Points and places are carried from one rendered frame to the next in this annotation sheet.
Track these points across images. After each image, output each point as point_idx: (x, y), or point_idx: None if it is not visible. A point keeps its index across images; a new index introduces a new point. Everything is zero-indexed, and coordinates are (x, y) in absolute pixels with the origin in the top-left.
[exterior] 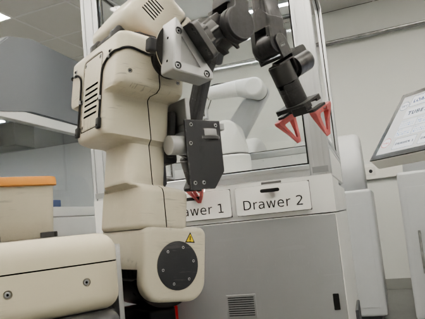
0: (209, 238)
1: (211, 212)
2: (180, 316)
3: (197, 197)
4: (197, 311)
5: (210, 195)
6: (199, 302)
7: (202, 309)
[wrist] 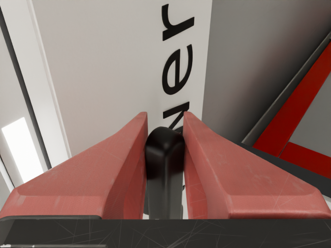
0: (238, 3)
1: (187, 4)
2: (298, 56)
3: (174, 166)
4: (306, 17)
5: (80, 44)
6: (303, 14)
7: (310, 2)
